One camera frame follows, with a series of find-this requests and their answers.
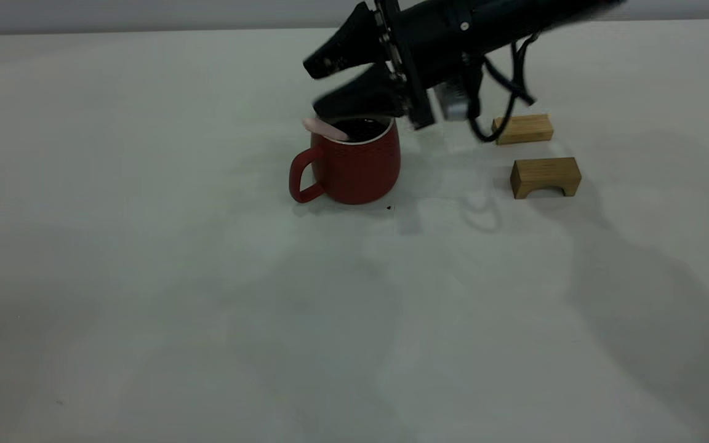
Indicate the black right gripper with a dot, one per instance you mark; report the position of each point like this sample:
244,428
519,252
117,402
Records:
434,43

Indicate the red ceramic cup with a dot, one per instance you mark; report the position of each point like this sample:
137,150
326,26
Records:
360,172

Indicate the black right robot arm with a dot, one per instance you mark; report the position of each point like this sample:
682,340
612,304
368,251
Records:
527,18

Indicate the flat wooden block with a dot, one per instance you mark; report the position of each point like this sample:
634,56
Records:
527,129

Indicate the arched wooden block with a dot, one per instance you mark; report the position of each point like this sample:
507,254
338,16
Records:
545,171

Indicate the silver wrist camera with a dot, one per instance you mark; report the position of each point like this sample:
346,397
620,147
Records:
453,101

